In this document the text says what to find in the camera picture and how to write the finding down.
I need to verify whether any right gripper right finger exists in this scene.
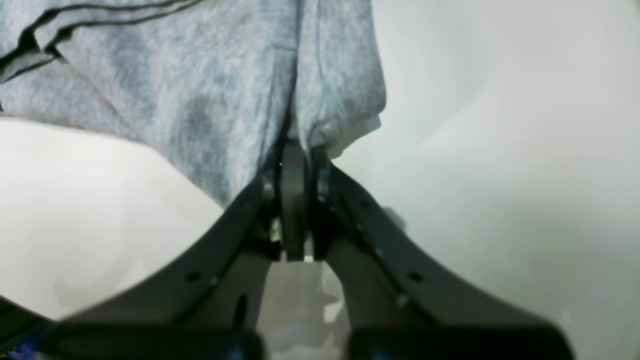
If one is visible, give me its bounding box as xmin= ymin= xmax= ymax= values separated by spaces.
xmin=310 ymin=147 xmax=575 ymax=360

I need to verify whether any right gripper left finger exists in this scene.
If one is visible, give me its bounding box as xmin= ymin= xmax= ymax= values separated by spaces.
xmin=39 ymin=142 xmax=306 ymax=360

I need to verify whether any grey T-shirt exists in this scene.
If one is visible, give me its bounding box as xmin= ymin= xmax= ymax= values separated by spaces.
xmin=1 ymin=0 xmax=386 ymax=207

